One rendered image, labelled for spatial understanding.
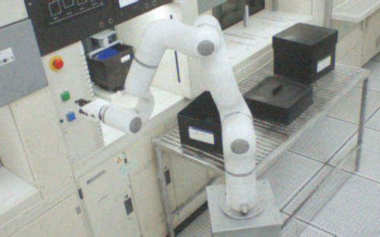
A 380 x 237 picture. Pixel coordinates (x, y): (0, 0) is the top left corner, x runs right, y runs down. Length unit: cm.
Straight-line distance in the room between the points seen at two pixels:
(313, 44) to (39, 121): 157
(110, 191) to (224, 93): 98
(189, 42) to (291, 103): 107
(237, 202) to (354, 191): 149
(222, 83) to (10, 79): 80
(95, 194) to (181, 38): 107
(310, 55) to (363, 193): 102
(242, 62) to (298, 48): 37
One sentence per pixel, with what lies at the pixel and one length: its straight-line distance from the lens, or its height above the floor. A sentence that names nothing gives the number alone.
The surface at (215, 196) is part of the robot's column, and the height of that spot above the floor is 76.
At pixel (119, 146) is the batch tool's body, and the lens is 232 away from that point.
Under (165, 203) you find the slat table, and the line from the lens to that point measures 267.
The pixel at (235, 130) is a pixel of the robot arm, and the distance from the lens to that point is 166.
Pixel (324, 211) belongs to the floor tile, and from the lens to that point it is 310.
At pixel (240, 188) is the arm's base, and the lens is 186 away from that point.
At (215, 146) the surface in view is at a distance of 225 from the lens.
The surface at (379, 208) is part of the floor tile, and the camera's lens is 318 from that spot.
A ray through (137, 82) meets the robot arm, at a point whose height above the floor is 137.
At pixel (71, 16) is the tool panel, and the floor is 151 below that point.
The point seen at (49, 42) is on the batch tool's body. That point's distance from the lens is 195.
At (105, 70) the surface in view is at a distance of 256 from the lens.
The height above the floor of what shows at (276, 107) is 85.
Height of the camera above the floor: 207
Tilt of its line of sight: 30 degrees down
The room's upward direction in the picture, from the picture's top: 7 degrees counter-clockwise
